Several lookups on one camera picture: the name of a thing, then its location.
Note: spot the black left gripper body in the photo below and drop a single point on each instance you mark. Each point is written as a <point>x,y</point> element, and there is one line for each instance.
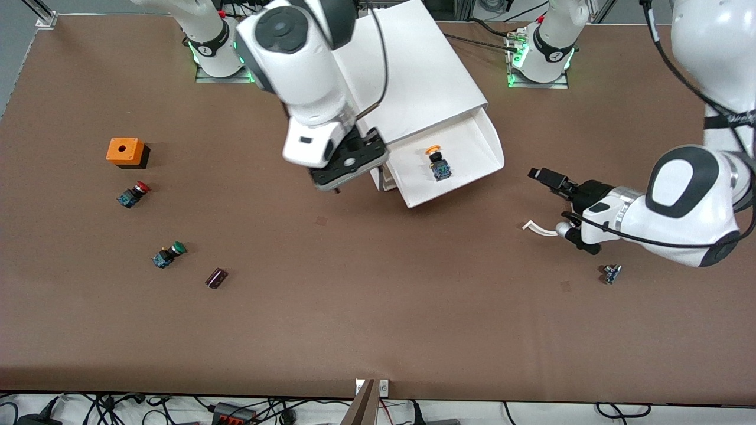
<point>590,193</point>

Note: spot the orange capped push button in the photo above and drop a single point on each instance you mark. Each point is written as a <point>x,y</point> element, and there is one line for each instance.
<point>440,168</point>

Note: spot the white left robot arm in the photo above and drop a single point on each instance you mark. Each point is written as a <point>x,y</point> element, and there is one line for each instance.
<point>691,206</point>

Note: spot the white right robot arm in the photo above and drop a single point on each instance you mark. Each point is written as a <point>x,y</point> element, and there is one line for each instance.
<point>307,65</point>

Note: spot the green push button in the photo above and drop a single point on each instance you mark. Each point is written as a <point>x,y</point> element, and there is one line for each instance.
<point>168,255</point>

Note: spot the red push button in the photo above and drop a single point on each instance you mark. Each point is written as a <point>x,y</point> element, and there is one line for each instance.
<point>133,195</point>

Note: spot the white curved plastic piece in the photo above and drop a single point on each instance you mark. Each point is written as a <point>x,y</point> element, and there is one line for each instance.
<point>540,229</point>

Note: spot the small blue electronic component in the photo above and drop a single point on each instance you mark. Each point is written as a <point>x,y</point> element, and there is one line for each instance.
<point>611,274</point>

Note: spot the dark maroon capacitor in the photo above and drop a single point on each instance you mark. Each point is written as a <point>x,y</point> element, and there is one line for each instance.
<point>216,278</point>

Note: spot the orange box with hole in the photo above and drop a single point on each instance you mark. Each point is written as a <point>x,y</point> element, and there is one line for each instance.
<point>124,150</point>

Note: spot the black plug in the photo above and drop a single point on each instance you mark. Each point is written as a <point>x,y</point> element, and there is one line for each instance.
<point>416,413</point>

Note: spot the black red power strip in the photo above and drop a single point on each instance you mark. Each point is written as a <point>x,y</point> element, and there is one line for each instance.
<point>233,416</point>

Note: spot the black power adapter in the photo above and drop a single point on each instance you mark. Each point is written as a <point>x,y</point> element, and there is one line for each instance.
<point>35,420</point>

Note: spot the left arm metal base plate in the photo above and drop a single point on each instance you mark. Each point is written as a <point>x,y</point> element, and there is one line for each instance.
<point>561,85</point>

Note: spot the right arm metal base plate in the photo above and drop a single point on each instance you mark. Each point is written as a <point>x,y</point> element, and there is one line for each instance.
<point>204,77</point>

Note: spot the small white bracket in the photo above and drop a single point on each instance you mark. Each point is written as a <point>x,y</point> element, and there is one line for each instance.
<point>384,388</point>

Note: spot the aluminium frame profile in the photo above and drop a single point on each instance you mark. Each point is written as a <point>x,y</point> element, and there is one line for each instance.
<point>44,18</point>

